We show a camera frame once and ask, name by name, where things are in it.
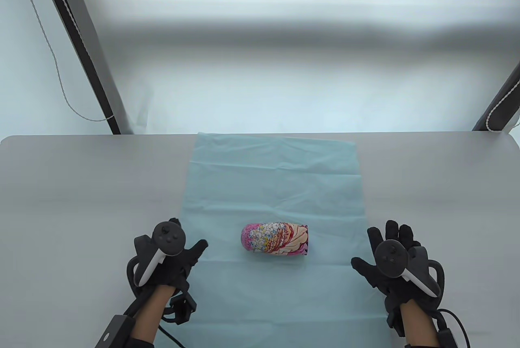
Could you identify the person's right hand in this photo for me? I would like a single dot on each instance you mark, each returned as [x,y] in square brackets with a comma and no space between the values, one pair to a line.
[367,271]

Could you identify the person's left hand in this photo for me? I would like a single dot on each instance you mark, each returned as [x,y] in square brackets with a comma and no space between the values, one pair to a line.
[191,258]

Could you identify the colourful floral cylinder can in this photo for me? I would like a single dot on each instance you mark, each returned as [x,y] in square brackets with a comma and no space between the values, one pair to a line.
[276,238]

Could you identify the light blue gift wrapping paper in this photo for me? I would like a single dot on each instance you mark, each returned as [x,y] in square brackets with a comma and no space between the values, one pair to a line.
[276,185]

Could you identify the person's left forearm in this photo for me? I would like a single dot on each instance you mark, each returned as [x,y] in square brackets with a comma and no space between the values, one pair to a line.
[152,311]

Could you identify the person's right forearm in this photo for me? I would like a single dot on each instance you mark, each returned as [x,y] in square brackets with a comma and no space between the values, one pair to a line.
[420,321]

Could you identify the black and white controller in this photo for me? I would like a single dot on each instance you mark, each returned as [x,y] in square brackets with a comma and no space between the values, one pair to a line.
[390,258]
[168,238]

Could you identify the black wrist sensor box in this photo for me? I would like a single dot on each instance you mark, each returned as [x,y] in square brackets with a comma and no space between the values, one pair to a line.
[115,331]
[449,338]

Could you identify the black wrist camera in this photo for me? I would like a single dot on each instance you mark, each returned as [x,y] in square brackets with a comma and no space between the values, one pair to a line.
[185,309]
[396,319]

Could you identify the dark metal frame pole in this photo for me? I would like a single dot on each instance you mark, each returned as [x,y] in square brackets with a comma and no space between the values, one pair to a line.
[501,104]
[81,39]

